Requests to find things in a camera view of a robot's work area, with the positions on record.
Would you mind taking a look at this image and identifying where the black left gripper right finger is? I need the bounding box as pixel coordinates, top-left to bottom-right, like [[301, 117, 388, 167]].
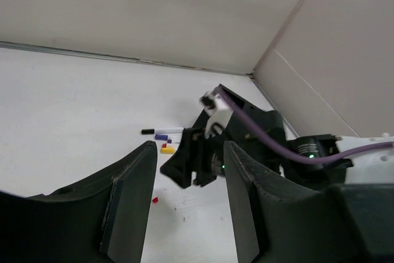
[[223, 142, 393, 262]]

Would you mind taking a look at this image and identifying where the black-capped white marker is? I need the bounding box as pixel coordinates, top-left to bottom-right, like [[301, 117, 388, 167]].
[[141, 127, 184, 135]]

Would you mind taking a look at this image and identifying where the purple-capped white marker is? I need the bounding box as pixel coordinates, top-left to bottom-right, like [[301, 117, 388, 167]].
[[155, 134, 172, 141]]

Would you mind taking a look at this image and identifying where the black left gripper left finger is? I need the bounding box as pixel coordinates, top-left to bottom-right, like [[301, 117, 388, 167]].
[[1, 141, 158, 262]]

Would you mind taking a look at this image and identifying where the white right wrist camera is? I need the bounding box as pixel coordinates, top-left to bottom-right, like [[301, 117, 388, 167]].
[[199, 92, 233, 139]]

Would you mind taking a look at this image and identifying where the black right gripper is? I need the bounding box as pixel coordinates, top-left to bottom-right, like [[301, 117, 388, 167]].
[[160, 112, 286, 188]]

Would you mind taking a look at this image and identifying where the black two-compartment organizer box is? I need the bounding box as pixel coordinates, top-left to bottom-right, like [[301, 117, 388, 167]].
[[195, 86, 268, 137]]

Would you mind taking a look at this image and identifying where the red and purple marker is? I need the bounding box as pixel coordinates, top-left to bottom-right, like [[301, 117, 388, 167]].
[[162, 139, 180, 148]]

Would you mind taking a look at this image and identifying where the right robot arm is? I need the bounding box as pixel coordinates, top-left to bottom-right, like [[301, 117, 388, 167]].
[[160, 107, 393, 190]]

